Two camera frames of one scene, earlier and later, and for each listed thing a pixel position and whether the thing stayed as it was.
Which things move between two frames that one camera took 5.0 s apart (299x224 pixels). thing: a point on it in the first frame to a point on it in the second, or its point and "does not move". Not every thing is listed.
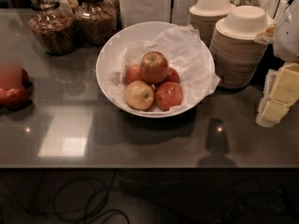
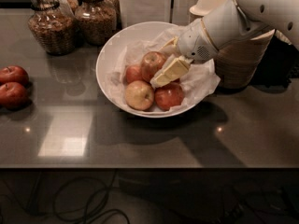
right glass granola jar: x=95 y=17 does not move
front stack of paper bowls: x=235 y=52 does not move
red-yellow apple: x=154 y=67 does not move
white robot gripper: x=289 y=41 to x=193 y=41
